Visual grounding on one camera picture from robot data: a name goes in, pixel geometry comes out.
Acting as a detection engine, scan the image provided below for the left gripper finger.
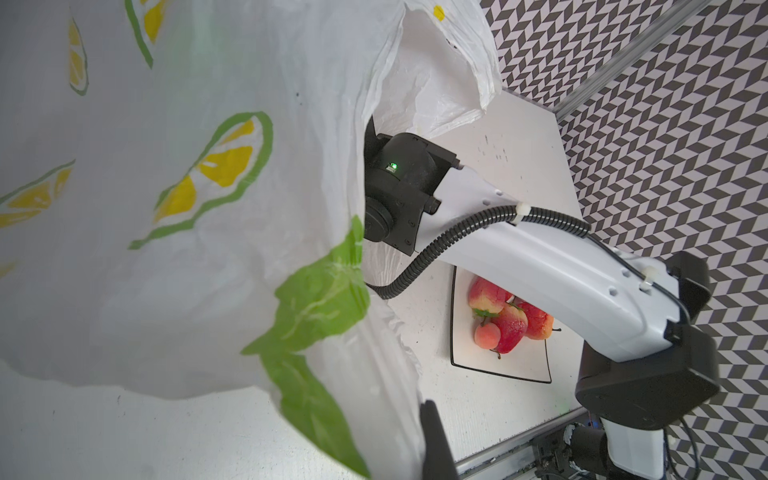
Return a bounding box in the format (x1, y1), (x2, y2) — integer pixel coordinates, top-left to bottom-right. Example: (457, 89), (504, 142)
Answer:
(420, 400), (459, 480)

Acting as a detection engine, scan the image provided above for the pale red fake strawberry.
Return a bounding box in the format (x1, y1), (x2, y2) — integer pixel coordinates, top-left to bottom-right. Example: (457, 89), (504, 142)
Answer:
(468, 276), (514, 318)

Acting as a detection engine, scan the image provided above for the white plastic bag lemon print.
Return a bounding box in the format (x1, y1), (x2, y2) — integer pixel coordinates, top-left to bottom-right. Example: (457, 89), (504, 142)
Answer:
(1, 1), (501, 479)

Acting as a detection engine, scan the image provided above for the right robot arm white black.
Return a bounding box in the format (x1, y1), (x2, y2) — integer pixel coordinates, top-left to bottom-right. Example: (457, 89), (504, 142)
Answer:
(364, 125), (720, 479)

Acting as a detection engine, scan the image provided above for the white mat black border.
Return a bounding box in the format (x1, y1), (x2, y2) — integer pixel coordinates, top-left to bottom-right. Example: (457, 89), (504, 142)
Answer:
(450, 267), (552, 384)

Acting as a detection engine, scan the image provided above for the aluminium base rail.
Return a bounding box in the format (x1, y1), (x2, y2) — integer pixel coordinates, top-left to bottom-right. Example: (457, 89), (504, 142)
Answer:
(456, 407), (588, 479)

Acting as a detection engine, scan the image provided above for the right aluminium corner post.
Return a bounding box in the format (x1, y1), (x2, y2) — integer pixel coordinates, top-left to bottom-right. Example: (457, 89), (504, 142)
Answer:
(553, 0), (711, 122)

